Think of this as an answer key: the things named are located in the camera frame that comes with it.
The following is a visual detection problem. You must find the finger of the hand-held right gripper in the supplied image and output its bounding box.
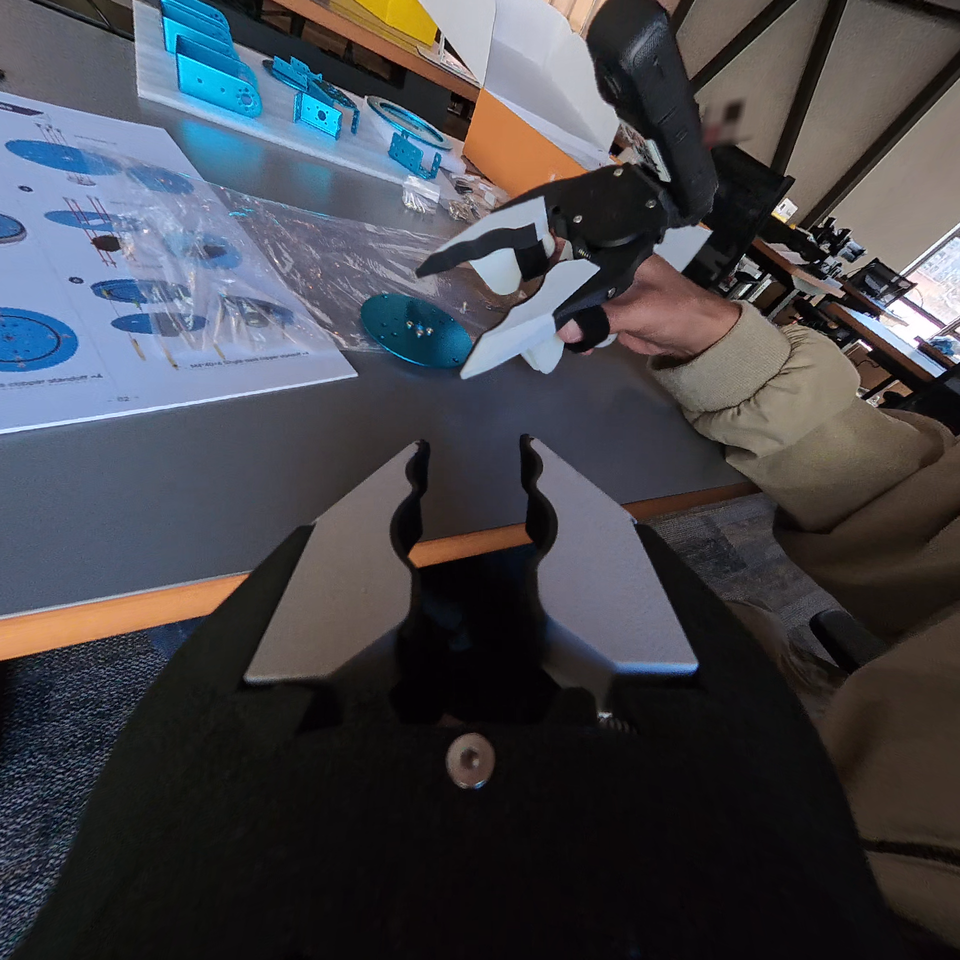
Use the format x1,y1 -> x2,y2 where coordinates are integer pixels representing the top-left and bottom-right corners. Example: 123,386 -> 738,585
457,258 -> 603,380
414,195 -> 561,295

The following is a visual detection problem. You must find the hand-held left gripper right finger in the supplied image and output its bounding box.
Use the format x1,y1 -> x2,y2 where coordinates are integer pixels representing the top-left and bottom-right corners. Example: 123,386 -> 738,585
519,432 -> 701,676

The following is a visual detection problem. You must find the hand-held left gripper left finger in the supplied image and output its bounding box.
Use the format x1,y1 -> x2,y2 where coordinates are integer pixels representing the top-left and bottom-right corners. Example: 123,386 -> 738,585
243,439 -> 434,684

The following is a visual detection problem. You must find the teal round metal plate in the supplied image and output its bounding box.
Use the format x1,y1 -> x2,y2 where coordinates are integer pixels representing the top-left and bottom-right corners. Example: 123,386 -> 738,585
359,293 -> 476,371

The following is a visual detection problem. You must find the person's right forearm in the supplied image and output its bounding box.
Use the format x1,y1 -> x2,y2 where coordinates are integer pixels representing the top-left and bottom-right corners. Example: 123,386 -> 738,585
647,300 -> 960,543

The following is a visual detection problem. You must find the grey desk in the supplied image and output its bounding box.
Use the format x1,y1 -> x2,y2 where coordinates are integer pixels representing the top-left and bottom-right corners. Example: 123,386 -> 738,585
0,0 -> 760,663

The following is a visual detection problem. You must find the person's right hand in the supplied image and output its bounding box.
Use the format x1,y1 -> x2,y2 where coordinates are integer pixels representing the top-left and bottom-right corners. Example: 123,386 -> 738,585
562,255 -> 745,358

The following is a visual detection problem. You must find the pile of small parts bags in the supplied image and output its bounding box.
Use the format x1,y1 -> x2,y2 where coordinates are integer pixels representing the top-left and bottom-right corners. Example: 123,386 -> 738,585
438,171 -> 520,224

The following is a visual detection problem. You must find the orange cardboard box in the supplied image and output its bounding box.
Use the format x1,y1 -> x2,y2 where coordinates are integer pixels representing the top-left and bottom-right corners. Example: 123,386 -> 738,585
414,0 -> 625,199

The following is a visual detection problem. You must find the black computer monitor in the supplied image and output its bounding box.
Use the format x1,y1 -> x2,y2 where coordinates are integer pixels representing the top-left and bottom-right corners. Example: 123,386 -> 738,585
686,144 -> 798,290

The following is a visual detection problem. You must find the clear plastic bag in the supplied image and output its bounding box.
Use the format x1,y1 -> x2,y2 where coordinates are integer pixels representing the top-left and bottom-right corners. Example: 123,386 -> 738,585
112,176 -> 526,355

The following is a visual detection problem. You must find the white foam sheet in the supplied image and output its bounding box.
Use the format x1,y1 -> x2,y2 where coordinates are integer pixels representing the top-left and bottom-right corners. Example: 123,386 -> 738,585
132,0 -> 468,186

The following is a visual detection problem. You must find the wood edged office table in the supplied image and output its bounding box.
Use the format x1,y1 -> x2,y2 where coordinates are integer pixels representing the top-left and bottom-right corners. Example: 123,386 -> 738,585
748,234 -> 948,385
266,0 -> 483,104

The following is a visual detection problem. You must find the yellow box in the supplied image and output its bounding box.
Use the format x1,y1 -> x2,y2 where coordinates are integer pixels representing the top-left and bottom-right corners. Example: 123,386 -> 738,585
351,0 -> 441,48

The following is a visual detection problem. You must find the black chair armrest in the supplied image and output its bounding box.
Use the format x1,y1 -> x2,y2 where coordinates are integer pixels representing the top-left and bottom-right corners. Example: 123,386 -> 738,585
808,607 -> 891,674

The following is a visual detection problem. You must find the person's beige jacket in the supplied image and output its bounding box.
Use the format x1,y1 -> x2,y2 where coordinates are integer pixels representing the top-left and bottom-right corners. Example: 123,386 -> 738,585
772,480 -> 960,948

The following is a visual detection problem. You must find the assembly guide booklet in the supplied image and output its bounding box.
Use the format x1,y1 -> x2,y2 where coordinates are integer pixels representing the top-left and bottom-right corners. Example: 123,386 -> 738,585
0,90 -> 360,438

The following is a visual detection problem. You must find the blue U-shaped bracket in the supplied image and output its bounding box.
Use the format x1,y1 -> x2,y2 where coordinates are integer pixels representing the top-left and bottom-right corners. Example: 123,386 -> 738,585
387,130 -> 445,182

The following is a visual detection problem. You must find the blue metal ring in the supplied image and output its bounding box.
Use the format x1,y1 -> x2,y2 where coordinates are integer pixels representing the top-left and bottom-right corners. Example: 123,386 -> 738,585
364,94 -> 456,153

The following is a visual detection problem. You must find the dark blue metal bracket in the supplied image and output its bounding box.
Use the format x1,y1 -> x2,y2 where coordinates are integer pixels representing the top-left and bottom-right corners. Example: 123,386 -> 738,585
262,55 -> 325,96

